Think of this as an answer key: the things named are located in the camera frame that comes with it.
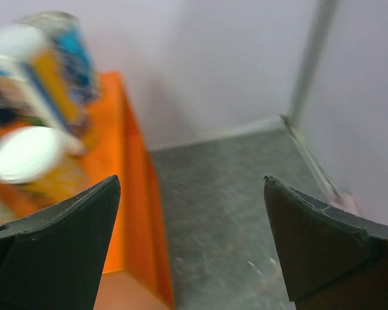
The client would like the mauve crumpled cloth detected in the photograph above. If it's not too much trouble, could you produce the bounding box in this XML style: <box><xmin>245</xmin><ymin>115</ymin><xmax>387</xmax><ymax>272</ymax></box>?
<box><xmin>329</xmin><ymin>192</ymin><xmax>361</xmax><ymax>216</ymax></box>

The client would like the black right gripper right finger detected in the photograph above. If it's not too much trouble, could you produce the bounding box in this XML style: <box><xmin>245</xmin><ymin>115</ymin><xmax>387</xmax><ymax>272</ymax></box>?
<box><xmin>264</xmin><ymin>176</ymin><xmax>388</xmax><ymax>309</ymax></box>

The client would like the blue can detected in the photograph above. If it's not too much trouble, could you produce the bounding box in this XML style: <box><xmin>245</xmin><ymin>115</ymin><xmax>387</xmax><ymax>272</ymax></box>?
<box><xmin>17</xmin><ymin>11</ymin><xmax>100</xmax><ymax>106</ymax></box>

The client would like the white lid small can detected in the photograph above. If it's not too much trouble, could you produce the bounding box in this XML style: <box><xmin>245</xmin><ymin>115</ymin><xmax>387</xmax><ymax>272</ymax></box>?
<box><xmin>0</xmin><ymin>125</ymin><xmax>88</xmax><ymax>207</ymax></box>

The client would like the orange box counter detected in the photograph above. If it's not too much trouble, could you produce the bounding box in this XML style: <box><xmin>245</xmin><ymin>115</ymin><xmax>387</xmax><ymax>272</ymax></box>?
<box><xmin>0</xmin><ymin>72</ymin><xmax>175</xmax><ymax>309</ymax></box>

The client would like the colourful can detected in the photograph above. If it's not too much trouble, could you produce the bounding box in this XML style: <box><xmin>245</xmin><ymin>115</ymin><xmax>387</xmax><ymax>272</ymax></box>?
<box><xmin>0</xmin><ymin>24</ymin><xmax>88</xmax><ymax>156</ymax></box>

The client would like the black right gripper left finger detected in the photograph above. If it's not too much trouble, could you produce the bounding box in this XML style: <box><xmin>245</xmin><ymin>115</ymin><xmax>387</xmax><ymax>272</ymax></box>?
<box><xmin>0</xmin><ymin>175</ymin><xmax>121</xmax><ymax>309</ymax></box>

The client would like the aluminium frame post right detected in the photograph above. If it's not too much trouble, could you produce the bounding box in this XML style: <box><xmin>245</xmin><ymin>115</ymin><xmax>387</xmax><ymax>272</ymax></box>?
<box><xmin>286</xmin><ymin>0</ymin><xmax>339</xmax><ymax>128</ymax></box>

